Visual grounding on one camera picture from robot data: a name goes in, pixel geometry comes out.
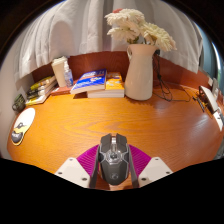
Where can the orange yellow book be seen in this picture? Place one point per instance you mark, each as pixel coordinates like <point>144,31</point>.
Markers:
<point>115,85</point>

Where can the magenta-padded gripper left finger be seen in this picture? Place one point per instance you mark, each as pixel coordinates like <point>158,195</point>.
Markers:
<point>71,171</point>

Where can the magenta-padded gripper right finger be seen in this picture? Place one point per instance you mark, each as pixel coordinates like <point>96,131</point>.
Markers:
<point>154,170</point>

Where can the white pleated curtain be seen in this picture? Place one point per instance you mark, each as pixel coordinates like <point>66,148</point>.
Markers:
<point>83,26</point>

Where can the red flat book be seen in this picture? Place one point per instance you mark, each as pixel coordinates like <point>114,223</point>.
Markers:
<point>60,90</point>

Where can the dark teal curtain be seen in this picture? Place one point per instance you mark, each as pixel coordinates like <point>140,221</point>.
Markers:
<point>209,53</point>

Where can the black pen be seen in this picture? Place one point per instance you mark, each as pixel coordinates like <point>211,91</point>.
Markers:
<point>200,104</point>

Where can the clear sanitizer spray bottle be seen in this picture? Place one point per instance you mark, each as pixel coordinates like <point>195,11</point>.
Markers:
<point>68,77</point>

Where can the cream lidded tumbler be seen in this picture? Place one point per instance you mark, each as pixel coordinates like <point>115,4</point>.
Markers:
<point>59,70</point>

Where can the black grey gaming mouse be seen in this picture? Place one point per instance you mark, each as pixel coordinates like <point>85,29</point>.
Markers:
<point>114,163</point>

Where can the black mug green inside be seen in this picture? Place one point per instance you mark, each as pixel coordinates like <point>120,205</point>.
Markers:
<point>18,103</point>

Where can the white slanted stand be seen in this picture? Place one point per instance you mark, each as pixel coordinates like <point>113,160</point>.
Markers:
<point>208,98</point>

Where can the white ceramic vase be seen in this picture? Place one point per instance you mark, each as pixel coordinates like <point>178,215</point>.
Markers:
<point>140,76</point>

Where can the white round mouse pad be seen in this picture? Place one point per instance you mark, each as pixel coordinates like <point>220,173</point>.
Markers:
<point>24,125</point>

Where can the white yellow book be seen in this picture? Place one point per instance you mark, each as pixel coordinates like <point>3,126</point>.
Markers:
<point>37,99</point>

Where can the white paper card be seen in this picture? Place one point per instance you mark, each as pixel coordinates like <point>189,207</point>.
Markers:
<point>218,120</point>

